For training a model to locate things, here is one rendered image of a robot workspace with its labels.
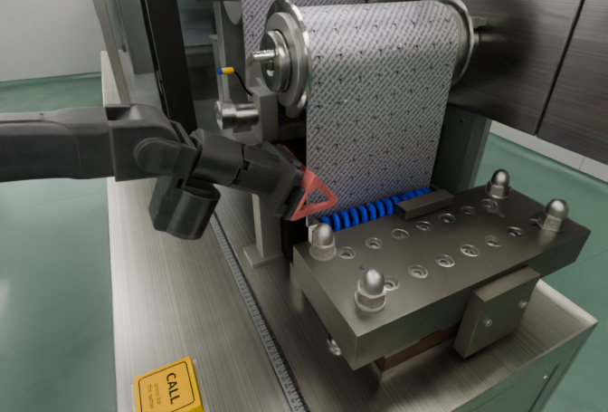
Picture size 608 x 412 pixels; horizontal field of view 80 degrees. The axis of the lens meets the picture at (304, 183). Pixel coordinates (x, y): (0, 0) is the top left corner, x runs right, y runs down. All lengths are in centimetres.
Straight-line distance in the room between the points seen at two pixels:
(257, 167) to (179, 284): 30
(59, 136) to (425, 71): 44
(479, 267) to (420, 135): 21
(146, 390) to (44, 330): 153
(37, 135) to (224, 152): 17
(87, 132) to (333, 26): 29
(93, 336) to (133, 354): 131
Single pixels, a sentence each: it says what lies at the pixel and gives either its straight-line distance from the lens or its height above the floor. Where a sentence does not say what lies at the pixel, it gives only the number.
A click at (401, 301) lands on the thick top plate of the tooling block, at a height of 103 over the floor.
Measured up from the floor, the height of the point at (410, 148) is 111.
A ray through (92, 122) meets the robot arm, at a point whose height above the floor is 124.
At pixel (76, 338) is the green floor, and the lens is 194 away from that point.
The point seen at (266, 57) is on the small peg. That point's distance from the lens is 47.
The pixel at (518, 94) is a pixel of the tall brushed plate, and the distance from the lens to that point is 64.
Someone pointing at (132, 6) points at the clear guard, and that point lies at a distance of 143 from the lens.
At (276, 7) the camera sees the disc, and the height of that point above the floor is 131.
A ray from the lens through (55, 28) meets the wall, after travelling 603.
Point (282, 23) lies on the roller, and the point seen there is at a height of 130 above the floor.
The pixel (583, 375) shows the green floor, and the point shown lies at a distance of 192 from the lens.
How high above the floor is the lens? 136
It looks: 31 degrees down
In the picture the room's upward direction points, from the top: straight up
